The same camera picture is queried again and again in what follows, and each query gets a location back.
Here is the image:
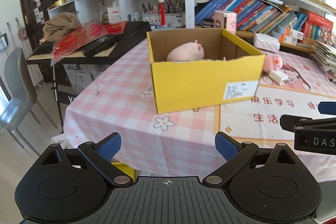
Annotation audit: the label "pink plush pig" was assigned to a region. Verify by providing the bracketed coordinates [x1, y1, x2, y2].
[167, 40, 205, 62]
[263, 55, 283, 73]

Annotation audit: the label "cartoon desk mat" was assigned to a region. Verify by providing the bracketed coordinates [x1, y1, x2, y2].
[219, 52, 335, 147]

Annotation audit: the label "white eraser block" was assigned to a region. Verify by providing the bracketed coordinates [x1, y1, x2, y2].
[269, 70, 288, 85]

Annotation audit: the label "stack of papers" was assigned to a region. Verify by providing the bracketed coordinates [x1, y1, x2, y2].
[311, 42, 336, 85]

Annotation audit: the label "pink checkered tablecloth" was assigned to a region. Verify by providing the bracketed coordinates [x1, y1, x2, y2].
[63, 39, 336, 183]

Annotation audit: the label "yellow cardboard box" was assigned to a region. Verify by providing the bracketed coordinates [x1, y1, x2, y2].
[147, 28, 265, 114]

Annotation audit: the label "white quilted pouch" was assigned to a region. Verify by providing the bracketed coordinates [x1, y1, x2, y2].
[253, 33, 280, 53]

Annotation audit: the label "grey chair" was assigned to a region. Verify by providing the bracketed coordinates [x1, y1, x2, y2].
[1, 48, 57, 155]

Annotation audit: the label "red packaged decorations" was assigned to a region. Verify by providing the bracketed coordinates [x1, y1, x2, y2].
[51, 21, 127, 66]

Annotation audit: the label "black electronic keyboard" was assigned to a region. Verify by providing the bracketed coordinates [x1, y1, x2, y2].
[26, 21, 151, 66]

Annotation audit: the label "pink cylindrical canister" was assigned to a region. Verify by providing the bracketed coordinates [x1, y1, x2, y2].
[214, 10, 237, 34]

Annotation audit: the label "tan crumpled cloth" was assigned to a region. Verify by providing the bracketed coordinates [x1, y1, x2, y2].
[43, 12, 81, 42]

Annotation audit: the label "white pen holder box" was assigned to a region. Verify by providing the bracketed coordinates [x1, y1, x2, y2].
[141, 11, 186, 29]

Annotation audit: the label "red tassel ornament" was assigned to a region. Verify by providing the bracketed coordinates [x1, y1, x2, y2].
[159, 0, 166, 27]

